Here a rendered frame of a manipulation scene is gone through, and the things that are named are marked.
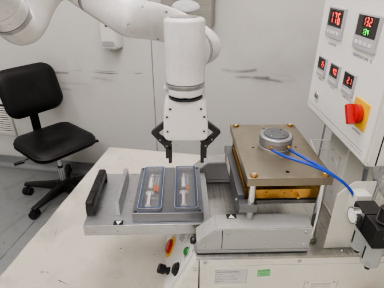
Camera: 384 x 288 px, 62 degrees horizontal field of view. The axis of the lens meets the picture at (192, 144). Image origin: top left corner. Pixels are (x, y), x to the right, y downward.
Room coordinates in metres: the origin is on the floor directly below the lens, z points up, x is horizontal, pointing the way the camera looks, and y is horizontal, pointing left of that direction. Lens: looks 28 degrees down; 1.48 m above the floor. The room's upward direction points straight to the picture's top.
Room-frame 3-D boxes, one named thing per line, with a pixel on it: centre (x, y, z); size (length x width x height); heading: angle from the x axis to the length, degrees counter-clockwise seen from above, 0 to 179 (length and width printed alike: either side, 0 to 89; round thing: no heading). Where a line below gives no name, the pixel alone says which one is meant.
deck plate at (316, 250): (0.69, -0.23, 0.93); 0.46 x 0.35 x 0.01; 92
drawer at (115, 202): (0.68, 0.11, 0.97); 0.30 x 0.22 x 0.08; 92
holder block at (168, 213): (0.68, 0.06, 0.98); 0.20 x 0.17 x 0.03; 2
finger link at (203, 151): (0.68, -0.04, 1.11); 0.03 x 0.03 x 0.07; 1
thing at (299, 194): (0.68, -0.20, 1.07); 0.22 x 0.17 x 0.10; 2
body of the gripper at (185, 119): (0.68, 0.01, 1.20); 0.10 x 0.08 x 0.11; 91
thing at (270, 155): (0.67, -0.23, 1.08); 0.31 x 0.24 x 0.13; 2
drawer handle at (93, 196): (0.68, 0.24, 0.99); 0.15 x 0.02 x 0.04; 2
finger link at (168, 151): (0.68, 0.06, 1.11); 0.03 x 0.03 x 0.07; 1
